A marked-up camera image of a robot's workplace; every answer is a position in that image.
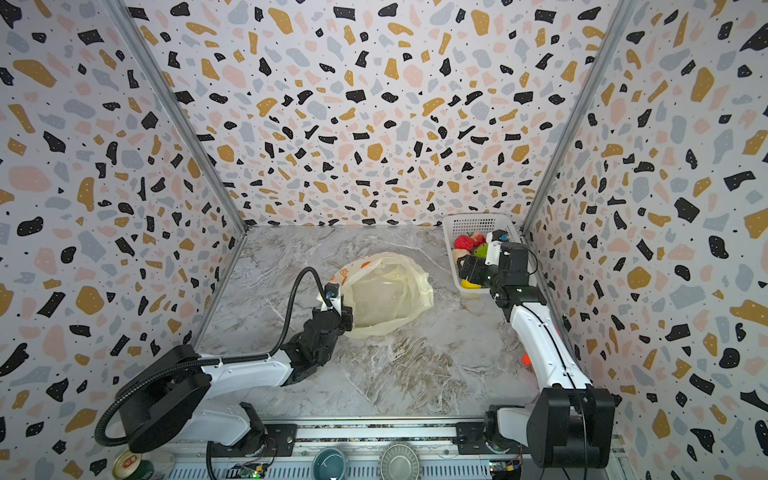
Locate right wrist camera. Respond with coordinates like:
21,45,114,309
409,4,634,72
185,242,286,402
485,229,509,266

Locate small red strawberry toy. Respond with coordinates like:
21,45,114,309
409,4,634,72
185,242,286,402
471,232,486,246

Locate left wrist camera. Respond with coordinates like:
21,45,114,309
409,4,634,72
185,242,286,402
321,282,342,314

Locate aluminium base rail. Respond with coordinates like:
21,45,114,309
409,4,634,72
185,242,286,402
161,416,625,480

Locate beige peach toy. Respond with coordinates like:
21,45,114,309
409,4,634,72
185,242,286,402
452,249,471,262

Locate white plastic mesh basket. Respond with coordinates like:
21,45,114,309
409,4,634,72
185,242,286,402
443,214,543,302

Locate yellow translucent plastic bag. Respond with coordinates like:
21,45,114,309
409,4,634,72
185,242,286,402
330,252,434,339

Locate bright green fruit toy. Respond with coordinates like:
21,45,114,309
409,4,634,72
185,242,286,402
473,243,489,259

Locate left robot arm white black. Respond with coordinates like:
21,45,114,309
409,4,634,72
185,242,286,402
118,302,353,456

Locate teal bowl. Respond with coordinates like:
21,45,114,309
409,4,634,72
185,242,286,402
311,447,347,480

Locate grey ribbed plate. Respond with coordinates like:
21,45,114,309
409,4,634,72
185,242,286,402
380,443,421,480

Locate black corrugated cable hose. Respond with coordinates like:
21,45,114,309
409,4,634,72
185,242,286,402
94,266,328,448

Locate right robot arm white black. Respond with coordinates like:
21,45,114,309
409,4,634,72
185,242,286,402
455,240,615,471

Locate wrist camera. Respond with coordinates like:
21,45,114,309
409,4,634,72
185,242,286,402
485,229,509,266
321,282,342,314

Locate tin can with label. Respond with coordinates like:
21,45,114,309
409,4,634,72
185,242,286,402
111,450,156,480

